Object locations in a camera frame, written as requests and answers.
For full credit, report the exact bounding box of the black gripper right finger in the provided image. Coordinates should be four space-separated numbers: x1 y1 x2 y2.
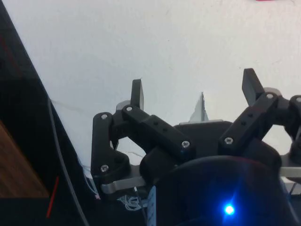
218 68 301 163

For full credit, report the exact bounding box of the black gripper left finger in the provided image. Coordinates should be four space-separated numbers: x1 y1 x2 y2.
91 79 197 201

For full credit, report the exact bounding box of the grey cable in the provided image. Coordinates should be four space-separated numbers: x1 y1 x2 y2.
48 98 89 226

